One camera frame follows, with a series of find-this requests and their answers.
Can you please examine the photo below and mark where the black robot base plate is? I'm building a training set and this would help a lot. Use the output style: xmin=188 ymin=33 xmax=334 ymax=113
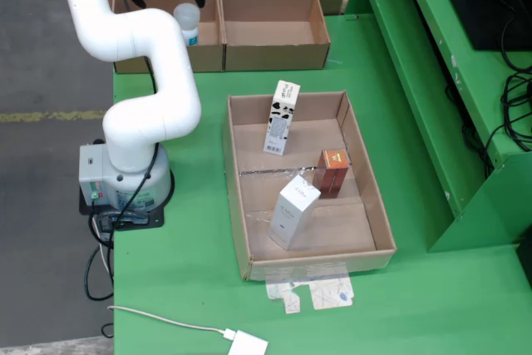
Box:
xmin=78 ymin=167 xmax=176 ymax=229

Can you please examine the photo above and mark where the cow print carton box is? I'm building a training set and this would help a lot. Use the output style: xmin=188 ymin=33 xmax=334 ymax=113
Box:
xmin=262 ymin=79 xmax=302 ymax=157

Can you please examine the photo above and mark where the green metal shelf unit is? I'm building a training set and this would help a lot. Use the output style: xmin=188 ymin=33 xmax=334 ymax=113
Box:
xmin=343 ymin=0 xmax=532 ymax=254

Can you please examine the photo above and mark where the flat patterned paper packaging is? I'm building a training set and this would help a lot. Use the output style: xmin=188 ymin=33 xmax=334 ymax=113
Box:
xmin=264 ymin=275 xmax=355 ymax=315

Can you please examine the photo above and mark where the white bottle teal label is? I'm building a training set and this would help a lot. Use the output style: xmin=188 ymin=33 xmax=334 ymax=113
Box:
xmin=173 ymin=2 xmax=201 ymax=47

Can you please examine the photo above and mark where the black power cable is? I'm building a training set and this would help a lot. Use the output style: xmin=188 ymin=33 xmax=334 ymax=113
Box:
xmin=81 ymin=215 xmax=116 ymax=339

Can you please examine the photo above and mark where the grey robot controller box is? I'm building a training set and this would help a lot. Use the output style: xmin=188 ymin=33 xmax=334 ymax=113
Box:
xmin=78 ymin=145 xmax=112 ymax=206

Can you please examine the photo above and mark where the white adapter block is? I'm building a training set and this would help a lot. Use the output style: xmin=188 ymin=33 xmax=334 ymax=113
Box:
xmin=227 ymin=328 xmax=269 ymax=355

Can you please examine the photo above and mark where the black cable bundle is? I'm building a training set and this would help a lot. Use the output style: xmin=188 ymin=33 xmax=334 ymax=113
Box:
xmin=444 ymin=0 xmax=532 ymax=181

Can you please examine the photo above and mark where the red orange product box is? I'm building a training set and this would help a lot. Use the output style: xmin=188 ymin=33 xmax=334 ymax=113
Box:
xmin=312 ymin=148 xmax=350 ymax=200

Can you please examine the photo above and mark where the open cardboard box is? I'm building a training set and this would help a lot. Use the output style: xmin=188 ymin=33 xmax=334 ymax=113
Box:
xmin=218 ymin=0 xmax=344 ymax=72
xmin=108 ymin=0 xmax=228 ymax=75

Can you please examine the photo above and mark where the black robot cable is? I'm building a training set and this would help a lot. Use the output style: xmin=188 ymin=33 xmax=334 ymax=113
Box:
xmin=116 ymin=54 xmax=161 ymax=229

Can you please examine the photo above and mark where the white usb cable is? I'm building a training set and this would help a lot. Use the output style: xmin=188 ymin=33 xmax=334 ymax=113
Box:
xmin=106 ymin=304 xmax=230 ymax=338

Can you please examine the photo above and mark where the shallow cardboard tray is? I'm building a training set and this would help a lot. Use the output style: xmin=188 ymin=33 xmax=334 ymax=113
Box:
xmin=222 ymin=89 xmax=398 ymax=282

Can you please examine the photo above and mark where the tall white product box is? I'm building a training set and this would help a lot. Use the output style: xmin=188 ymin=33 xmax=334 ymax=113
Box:
xmin=268 ymin=175 xmax=322 ymax=252

